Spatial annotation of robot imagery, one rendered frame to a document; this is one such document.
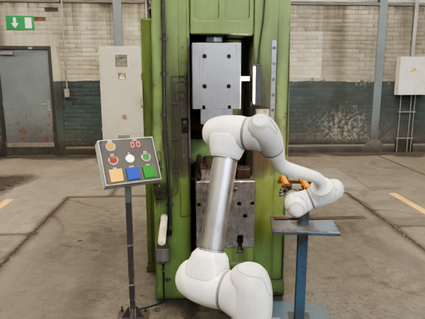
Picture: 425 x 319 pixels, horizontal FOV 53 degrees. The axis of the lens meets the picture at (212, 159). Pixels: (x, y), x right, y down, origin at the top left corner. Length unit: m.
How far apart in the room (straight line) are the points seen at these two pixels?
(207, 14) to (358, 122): 6.81
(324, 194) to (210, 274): 0.70
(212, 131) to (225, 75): 0.99
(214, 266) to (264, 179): 1.35
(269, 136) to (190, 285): 0.64
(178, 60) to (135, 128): 5.30
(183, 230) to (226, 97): 0.96
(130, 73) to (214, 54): 5.39
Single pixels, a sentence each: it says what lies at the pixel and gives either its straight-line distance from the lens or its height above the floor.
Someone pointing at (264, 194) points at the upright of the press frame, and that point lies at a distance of 2.95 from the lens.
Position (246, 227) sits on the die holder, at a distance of 2.78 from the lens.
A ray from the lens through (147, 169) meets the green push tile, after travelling 2.55.
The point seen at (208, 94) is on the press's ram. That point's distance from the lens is 2.65.
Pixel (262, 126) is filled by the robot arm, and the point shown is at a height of 1.38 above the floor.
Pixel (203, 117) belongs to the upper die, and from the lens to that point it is 2.65.
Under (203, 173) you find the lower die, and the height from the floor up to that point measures 0.95.
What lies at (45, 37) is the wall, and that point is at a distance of 8.98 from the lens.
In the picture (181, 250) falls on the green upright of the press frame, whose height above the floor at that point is 0.37.
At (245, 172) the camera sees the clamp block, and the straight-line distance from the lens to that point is 2.74.
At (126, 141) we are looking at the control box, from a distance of 2.58.
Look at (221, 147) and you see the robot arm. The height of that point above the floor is 1.29.
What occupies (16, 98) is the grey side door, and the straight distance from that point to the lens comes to 9.20.
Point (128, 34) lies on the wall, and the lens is 8.65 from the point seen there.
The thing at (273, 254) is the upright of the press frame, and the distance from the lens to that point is 3.12.
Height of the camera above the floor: 1.56
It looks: 11 degrees down
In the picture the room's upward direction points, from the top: straight up
